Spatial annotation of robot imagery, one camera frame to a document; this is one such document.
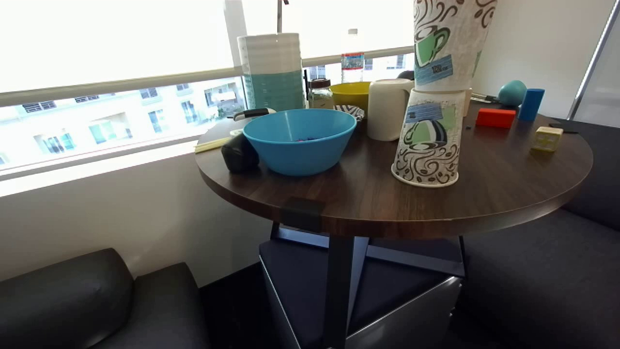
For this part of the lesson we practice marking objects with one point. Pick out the white green cube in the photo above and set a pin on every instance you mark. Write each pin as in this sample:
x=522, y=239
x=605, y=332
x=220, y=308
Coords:
x=547, y=138

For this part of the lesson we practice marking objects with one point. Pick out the black small round object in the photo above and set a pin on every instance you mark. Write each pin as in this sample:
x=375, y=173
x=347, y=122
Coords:
x=239, y=155

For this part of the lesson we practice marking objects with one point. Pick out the dark sofa seat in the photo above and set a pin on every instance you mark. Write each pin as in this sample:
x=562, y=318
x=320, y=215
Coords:
x=555, y=281

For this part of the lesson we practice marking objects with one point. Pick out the patterned paper cup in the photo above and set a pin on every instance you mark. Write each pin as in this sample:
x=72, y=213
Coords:
x=431, y=140
x=448, y=41

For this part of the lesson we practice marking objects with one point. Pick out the blue cylinder block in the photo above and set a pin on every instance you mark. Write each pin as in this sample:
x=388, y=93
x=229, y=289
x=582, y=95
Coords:
x=530, y=107

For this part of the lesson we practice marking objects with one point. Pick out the dark ottoman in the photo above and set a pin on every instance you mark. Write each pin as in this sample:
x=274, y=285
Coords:
x=92, y=301

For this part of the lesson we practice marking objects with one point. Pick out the white ceramic mug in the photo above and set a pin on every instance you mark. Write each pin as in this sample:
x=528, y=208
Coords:
x=386, y=107

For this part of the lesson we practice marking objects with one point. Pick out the yellow bowl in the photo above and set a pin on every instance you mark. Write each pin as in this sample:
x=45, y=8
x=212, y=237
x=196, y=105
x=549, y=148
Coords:
x=351, y=93

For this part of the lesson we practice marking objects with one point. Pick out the red block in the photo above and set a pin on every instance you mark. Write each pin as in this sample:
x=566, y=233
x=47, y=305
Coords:
x=495, y=117

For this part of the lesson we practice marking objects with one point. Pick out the blue plastic bowl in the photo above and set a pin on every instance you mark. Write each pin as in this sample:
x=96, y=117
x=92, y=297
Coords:
x=301, y=142

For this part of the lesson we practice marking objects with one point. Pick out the round wooden table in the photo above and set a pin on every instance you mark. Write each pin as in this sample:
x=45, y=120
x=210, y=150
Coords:
x=502, y=182

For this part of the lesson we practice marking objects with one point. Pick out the white and teal cup stack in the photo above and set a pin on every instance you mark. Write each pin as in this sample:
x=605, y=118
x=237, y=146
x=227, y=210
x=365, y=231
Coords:
x=272, y=70

